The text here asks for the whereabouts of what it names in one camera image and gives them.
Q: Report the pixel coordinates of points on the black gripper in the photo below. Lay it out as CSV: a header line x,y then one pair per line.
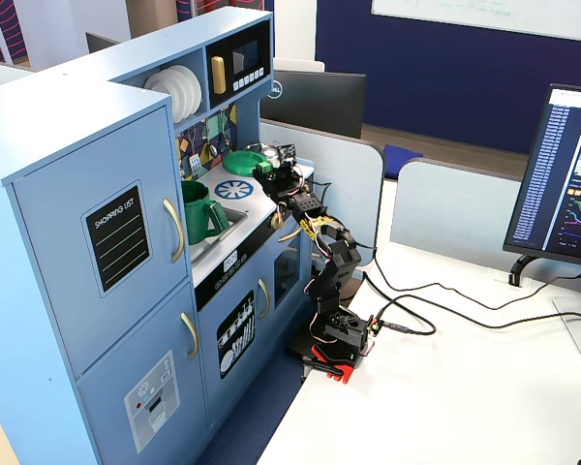
x,y
271,180

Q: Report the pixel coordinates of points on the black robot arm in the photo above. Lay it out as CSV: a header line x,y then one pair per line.
x,y
341,257

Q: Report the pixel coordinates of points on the steel pot with lid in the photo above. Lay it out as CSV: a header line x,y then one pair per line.
x,y
267,151

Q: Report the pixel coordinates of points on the gold stove knob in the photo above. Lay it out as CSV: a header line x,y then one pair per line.
x,y
277,222

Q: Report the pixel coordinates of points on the small steel spoon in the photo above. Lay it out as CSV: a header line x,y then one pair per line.
x,y
225,140

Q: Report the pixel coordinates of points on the steel ladle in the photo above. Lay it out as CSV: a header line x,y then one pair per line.
x,y
214,150

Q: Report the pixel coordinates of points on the light grey desk divider panel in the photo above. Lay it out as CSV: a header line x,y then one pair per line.
x,y
455,208
339,194

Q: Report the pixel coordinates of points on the steel slotted spatula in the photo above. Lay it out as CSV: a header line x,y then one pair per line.
x,y
195,164

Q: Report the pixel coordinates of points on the black Dell monitor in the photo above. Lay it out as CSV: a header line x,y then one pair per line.
x,y
319,102

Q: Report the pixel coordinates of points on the white toy plate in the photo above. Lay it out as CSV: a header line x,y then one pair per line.
x,y
199,94
190,94
162,84

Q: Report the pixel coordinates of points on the blue cushion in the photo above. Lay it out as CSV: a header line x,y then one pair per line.
x,y
399,160

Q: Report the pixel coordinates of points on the red table clamp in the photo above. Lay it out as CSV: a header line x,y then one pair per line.
x,y
341,370

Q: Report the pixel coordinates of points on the blue toy kitchen unit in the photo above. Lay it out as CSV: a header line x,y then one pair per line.
x,y
53,145

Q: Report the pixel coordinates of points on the whiteboard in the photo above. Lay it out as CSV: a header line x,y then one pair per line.
x,y
489,14

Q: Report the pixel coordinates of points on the black monitor showing graphs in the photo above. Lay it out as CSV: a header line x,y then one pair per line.
x,y
561,184

